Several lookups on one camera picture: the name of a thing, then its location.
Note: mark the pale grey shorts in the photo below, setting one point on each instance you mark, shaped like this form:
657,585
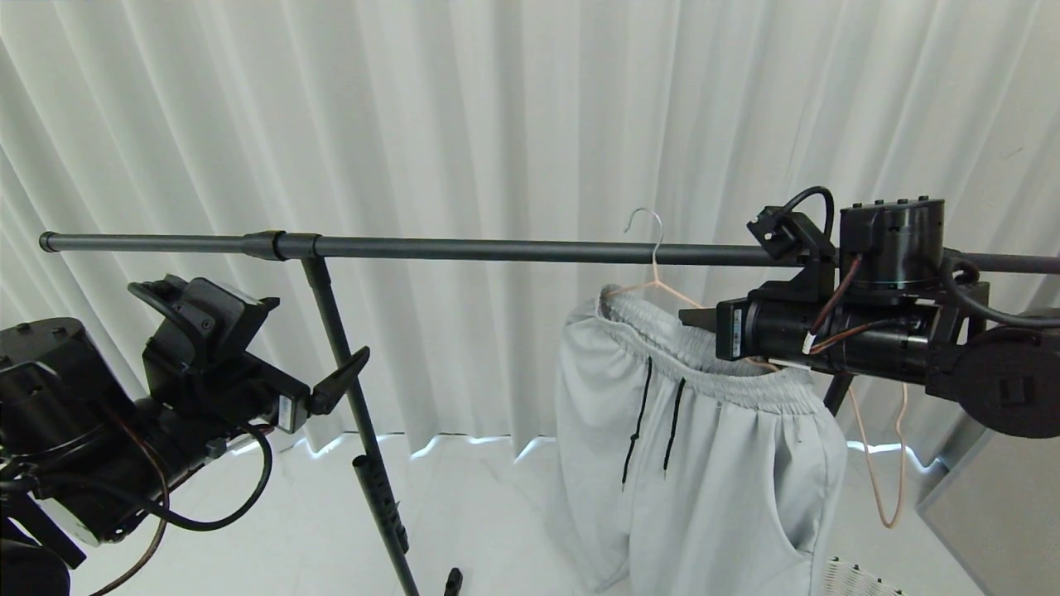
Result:
729,480

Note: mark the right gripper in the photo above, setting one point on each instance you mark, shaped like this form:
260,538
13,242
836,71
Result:
869,348

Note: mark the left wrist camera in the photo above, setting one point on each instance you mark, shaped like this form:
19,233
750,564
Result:
224,319

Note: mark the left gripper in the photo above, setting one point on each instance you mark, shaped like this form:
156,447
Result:
240,418

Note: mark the white laundry basket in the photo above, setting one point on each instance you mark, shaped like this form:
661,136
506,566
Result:
853,579

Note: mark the pink clothes hanger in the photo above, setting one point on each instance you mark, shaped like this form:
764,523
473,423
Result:
889,525
655,269

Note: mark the white curtain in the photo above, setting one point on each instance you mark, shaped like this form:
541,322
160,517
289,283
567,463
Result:
497,108

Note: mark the black clothes rack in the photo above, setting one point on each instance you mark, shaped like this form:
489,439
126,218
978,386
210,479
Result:
497,248

